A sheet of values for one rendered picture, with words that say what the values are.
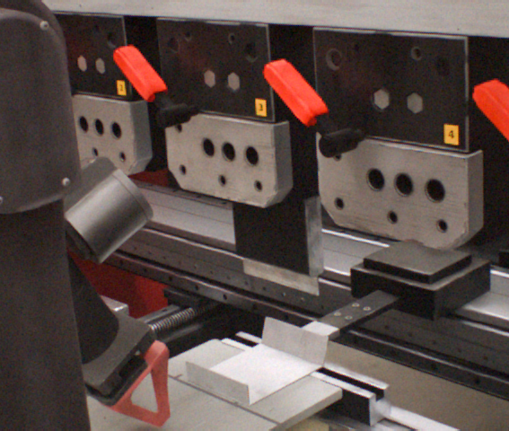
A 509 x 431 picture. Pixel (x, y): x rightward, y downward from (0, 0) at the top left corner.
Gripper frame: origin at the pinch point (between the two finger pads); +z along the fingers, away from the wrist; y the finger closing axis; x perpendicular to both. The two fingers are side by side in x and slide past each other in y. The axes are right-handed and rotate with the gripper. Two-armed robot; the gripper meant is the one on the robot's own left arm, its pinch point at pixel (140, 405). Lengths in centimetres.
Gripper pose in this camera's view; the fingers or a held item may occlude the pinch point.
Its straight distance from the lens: 91.7
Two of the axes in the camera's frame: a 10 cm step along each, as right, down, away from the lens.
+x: -6.0, 6.8, -4.1
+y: -6.9, -1.8, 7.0
